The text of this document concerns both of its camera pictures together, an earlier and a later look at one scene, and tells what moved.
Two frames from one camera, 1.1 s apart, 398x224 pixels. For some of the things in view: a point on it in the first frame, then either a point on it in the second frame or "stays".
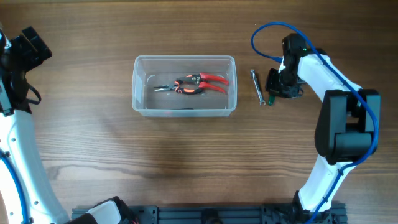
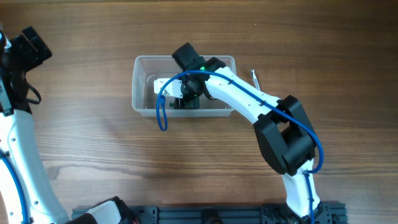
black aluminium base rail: (336, 213) stays
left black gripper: (34, 47) stays
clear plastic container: (179, 86) stays
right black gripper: (277, 84) → (186, 103)
